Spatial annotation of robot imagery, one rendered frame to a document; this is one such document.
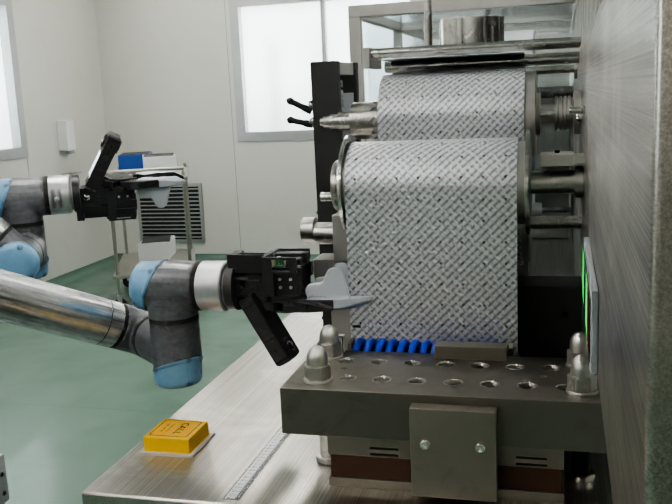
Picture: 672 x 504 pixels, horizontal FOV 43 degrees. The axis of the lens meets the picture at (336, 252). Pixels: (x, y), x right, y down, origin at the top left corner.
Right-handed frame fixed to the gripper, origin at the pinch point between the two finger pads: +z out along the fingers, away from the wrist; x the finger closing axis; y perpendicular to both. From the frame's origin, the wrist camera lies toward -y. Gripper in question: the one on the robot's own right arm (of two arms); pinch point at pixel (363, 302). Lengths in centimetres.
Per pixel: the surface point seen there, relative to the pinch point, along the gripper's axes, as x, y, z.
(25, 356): 284, -109, -265
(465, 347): -6.4, -4.2, 15.1
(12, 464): 155, -109, -182
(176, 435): -12.5, -16.5, -24.6
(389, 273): -0.2, 4.3, 4.0
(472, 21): 71, 43, 9
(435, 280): -0.2, 3.4, 10.4
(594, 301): -45, 12, 30
